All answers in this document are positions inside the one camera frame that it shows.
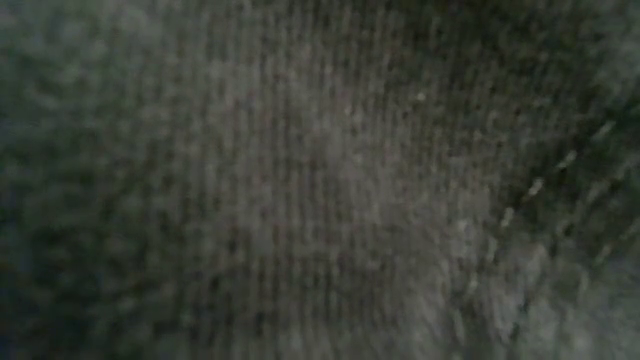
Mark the dark grey knitted cloth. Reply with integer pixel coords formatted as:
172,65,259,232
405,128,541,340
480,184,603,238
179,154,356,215
0,0,640,360

